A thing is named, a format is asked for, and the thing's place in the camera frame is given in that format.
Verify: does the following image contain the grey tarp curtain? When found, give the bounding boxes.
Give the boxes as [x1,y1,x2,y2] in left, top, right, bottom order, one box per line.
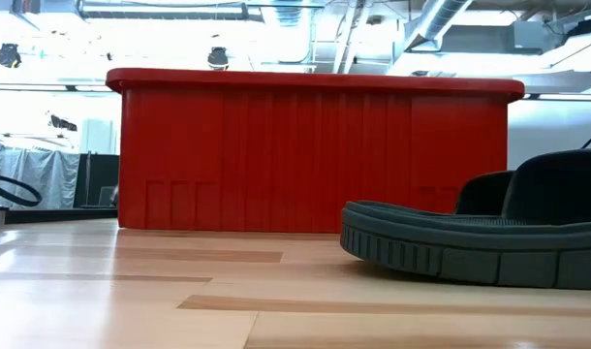
[0,148,81,210]

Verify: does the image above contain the red plastic bin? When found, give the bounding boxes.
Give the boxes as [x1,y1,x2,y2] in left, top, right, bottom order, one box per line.
[105,67,525,235]

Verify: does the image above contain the small black wall fixture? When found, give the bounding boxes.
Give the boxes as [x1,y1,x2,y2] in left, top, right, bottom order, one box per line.
[49,113,78,133]

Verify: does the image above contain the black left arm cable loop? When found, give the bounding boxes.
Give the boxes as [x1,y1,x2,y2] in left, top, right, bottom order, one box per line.
[0,171,44,208]

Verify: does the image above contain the silver ceiling duct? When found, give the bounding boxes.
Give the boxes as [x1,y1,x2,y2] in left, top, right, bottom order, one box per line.
[404,0,474,52]

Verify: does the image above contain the black ceiling lamp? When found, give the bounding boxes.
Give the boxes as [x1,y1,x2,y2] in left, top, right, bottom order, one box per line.
[0,42,22,70]
[206,47,231,72]

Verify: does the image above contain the black aluminium table frame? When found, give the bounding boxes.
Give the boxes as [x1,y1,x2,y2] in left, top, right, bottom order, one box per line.
[0,206,120,228]

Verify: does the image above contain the grey ceiling vent box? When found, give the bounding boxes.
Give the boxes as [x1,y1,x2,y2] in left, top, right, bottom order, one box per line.
[513,18,568,52]

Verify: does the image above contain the black cabinet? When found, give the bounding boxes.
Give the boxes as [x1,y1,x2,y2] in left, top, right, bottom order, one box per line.
[74,153,121,209]

